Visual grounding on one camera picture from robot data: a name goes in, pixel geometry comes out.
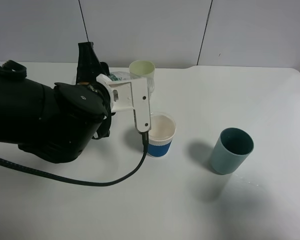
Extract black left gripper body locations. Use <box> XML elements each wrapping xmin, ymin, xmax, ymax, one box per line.
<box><xmin>75</xmin><ymin>59</ymin><xmax>111</xmax><ymax>110</ymax></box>

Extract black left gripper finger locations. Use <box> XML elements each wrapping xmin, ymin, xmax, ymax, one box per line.
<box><xmin>77</xmin><ymin>41</ymin><xmax>100</xmax><ymax>68</ymax></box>

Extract clear green-label water bottle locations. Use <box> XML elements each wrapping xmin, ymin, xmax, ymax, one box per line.
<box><xmin>107</xmin><ymin>70</ymin><xmax>157</xmax><ymax>94</ymax></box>

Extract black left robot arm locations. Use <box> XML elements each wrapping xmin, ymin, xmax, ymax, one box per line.
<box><xmin>0</xmin><ymin>42</ymin><xmax>112</xmax><ymax>164</ymax></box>

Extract pale green plastic cup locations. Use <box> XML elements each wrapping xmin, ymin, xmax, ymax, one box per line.
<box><xmin>129</xmin><ymin>60</ymin><xmax>156</xmax><ymax>80</ymax></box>

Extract white blue-sleeve paper cup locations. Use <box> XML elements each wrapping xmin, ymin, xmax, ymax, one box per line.
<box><xmin>141</xmin><ymin>112</ymin><xmax>177</xmax><ymax>158</ymax></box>

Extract teal plastic cup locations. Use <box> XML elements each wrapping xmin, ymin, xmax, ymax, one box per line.
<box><xmin>209</xmin><ymin>127</ymin><xmax>254</xmax><ymax>175</ymax></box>

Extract black braided cable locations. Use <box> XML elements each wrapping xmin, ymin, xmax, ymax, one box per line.
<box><xmin>0</xmin><ymin>131</ymin><xmax>149</xmax><ymax>187</ymax></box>

